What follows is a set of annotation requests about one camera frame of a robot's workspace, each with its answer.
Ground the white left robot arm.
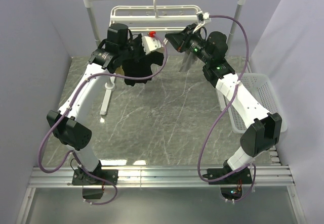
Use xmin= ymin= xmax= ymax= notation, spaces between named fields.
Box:
xmin=47 ymin=24 xmax=146 ymax=185

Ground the grey hanging underwear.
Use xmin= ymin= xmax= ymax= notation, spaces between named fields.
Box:
xmin=179 ymin=52 xmax=197 ymax=72

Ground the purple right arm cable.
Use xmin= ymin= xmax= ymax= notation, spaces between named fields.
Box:
xmin=197 ymin=14 xmax=256 ymax=203

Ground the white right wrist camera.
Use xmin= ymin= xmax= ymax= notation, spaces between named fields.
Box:
xmin=193 ymin=11 xmax=211 ymax=33

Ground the aluminium mounting rail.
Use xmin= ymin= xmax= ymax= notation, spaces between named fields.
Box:
xmin=27 ymin=165 xmax=295 ymax=188

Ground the white plastic basket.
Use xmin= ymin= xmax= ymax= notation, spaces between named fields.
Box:
xmin=228 ymin=73 xmax=288 ymax=134

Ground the khaki underwear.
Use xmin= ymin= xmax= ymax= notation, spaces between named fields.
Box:
xmin=115 ymin=66 xmax=125 ymax=76

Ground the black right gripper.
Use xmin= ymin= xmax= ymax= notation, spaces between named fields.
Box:
xmin=166 ymin=24 xmax=212 ymax=65

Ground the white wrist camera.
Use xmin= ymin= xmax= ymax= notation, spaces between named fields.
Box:
xmin=193 ymin=11 xmax=211 ymax=33
xmin=141 ymin=31 xmax=164 ymax=55

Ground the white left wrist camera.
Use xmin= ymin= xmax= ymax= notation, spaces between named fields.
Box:
xmin=141 ymin=31 xmax=164 ymax=55

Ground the white clip hanger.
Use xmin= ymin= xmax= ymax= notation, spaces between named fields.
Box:
xmin=109 ymin=0 xmax=204 ymax=33

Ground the black underwear beige waistband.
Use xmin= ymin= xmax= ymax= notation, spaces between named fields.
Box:
xmin=122 ymin=52 xmax=164 ymax=77

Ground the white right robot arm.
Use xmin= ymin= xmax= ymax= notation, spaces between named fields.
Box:
xmin=165 ymin=24 xmax=282 ymax=184

